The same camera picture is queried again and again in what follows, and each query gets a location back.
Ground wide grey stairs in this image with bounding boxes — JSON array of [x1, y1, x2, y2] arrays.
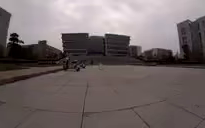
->
[[67, 54, 145, 66]]

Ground dark layered building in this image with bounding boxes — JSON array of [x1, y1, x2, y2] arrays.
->
[[61, 32, 131, 57]]

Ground grey paved plaza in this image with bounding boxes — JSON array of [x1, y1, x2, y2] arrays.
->
[[0, 64, 205, 128]]

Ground small grey building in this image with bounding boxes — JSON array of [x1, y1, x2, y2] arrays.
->
[[128, 44, 143, 58]]

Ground low grey building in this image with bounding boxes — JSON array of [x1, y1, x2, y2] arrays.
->
[[143, 47, 174, 61]]

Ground low building with roof block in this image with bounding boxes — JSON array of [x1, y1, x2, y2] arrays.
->
[[22, 39, 63, 61]]

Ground dark tree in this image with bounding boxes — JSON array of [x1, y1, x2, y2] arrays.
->
[[6, 32, 25, 60]]

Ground grass strip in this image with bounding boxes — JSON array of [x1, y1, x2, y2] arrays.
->
[[0, 62, 44, 73]]

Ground large pale grid-windowed building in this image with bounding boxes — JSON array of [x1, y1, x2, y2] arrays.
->
[[176, 12, 205, 64]]

